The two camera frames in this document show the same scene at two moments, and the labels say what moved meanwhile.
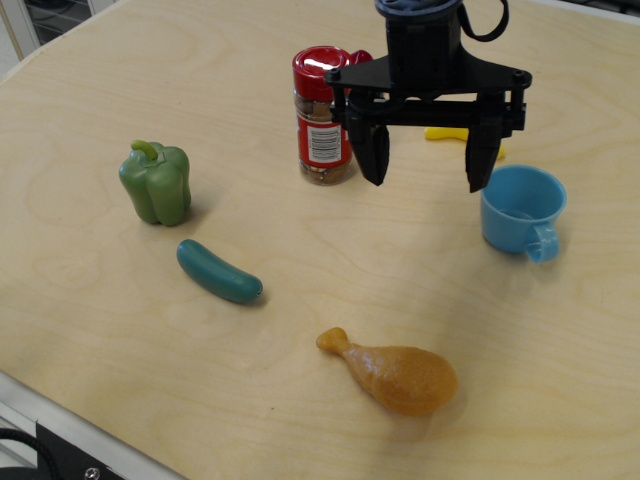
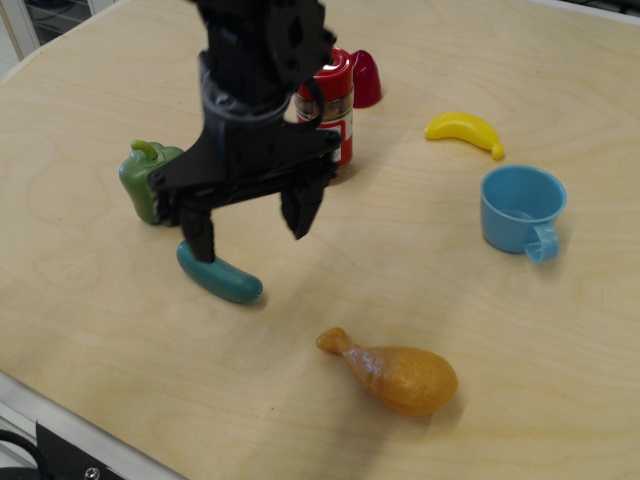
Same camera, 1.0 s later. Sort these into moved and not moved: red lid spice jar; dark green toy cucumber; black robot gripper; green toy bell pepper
Moved: black robot gripper
Not moved: dark green toy cucumber; red lid spice jar; green toy bell pepper
